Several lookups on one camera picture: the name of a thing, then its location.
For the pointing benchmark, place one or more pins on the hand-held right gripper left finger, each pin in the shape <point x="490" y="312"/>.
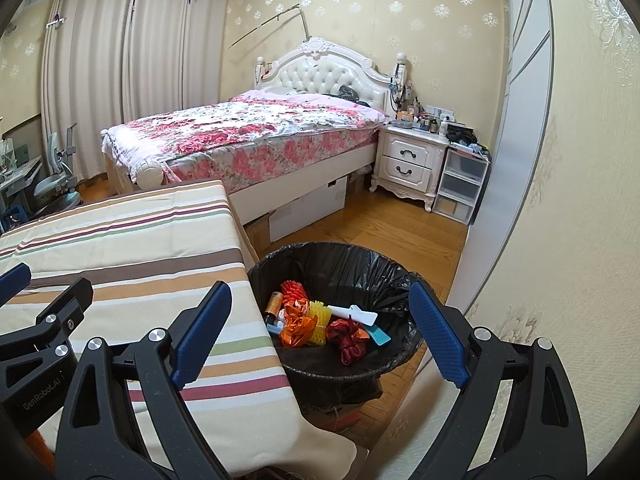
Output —
<point x="200" y="335"/>

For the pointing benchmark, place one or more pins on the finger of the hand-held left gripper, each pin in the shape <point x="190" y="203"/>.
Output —
<point x="65" y="305"/>
<point x="15" y="277"/>

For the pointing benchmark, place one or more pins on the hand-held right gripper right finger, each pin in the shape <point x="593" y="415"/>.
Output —
<point x="442" y="335"/>

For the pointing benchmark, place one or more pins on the blue and white tube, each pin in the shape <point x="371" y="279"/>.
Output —
<point x="381" y="336"/>

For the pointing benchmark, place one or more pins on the dark bottle with gold label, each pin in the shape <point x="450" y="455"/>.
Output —
<point x="274" y="306"/>

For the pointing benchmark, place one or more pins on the dark red ribbon bundle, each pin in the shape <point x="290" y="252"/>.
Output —
<point x="350" y="340"/>

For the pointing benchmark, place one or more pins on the white tube with teal print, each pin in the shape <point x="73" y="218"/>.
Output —
<point x="350" y="311"/>

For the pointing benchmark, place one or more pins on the orange printed plastic bag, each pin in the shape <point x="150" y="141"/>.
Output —
<point x="295" y="320"/>

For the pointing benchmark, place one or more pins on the red-orange foam fruit net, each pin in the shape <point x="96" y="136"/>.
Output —
<point x="294" y="290"/>

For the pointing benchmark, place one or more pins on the yellow foam fruit net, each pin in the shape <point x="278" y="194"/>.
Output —
<point x="322" y="327"/>

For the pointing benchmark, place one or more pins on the trash bin with black bag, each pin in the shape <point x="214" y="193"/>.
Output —
<point x="320" y="265"/>

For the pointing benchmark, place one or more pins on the person's left forearm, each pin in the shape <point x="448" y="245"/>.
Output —
<point x="37" y="447"/>

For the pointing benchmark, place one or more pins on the blue plastic stool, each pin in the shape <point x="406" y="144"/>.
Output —
<point x="12" y="217"/>

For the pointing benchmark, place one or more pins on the grey study desk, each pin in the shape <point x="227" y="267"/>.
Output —
<point x="17" y="172"/>

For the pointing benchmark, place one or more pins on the grey desk chair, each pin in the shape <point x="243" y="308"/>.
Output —
<point x="57" y="180"/>

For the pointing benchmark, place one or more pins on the striped tablecloth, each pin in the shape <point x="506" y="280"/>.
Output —
<point x="150" y="240"/>

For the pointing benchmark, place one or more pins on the brown cardboard box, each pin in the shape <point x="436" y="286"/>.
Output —
<point x="257" y="232"/>

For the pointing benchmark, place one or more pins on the clear plastic drawer unit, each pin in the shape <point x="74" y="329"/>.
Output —
<point x="462" y="185"/>

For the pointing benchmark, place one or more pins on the white cardboard box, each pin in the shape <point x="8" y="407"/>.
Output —
<point x="312" y="205"/>

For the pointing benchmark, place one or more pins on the white nightstand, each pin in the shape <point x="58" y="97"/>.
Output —
<point x="410" y="160"/>

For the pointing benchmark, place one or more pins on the black clutter on drawer unit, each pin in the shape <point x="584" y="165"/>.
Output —
<point x="462" y="135"/>

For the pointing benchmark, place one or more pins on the pink floral blanket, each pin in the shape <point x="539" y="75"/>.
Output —
<point x="240" y="130"/>

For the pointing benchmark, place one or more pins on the clutter of small bottles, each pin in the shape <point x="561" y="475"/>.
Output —
<point x="425" y="120"/>

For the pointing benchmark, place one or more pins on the beige curtain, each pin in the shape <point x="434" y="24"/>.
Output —
<point x="90" y="70"/>
<point x="175" y="45"/>

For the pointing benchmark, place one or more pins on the white sliding wardrobe door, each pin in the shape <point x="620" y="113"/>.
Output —
<point x="525" y="110"/>

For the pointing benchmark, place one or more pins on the dark item on pillow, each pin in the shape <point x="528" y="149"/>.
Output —
<point x="347" y="92"/>

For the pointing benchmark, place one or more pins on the white upholstered bed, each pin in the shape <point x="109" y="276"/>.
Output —
<point x="320" y="72"/>

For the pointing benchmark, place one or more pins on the metal rod bracket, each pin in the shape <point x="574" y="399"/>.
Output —
<point x="306" y="25"/>

